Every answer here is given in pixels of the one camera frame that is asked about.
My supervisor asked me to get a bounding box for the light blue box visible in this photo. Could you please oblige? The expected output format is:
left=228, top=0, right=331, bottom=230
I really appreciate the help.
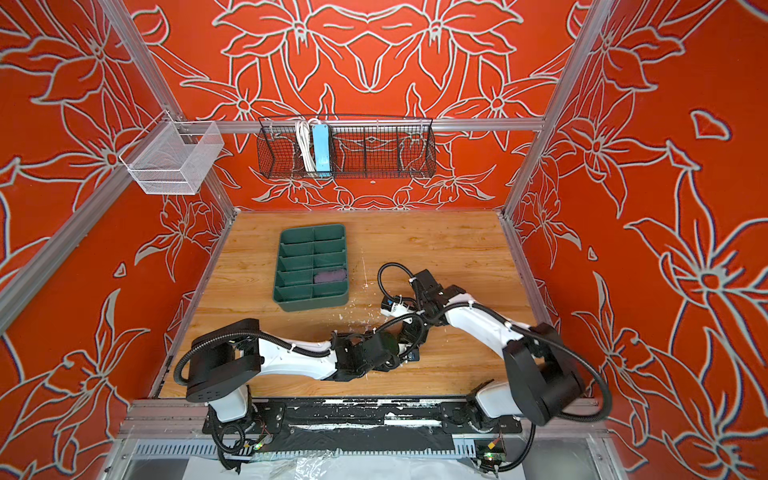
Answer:
left=312, top=123, right=331, bottom=177

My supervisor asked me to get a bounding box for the black wire wall basket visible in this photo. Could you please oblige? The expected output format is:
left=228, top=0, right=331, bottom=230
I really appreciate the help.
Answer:
left=256, top=114, right=437, bottom=180

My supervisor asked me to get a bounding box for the purple sock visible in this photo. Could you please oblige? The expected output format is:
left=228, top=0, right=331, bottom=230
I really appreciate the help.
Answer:
left=313, top=268, right=348, bottom=284

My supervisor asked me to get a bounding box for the white cable bundle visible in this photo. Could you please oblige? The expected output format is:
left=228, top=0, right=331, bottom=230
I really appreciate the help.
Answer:
left=293, top=119, right=314, bottom=174

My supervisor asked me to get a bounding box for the green divided plastic tray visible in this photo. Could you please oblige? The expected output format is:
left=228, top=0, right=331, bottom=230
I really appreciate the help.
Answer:
left=273, top=224, right=350, bottom=313

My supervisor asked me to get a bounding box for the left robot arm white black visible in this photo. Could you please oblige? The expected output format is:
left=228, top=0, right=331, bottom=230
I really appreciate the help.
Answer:
left=173, top=312, right=429, bottom=424

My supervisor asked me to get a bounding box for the clear mesh wall basket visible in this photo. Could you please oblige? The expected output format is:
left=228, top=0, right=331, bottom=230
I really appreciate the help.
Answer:
left=117, top=111, right=224, bottom=195

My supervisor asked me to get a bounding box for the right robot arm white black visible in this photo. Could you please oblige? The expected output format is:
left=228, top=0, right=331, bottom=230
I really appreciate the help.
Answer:
left=376, top=262, right=613, bottom=426

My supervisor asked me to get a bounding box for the white slotted cable duct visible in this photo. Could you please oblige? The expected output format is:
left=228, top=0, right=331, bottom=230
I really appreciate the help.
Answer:
left=131, top=438, right=477, bottom=462

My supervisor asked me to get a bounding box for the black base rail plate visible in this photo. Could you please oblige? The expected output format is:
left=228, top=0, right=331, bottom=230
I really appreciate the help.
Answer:
left=219, top=396, right=523, bottom=459

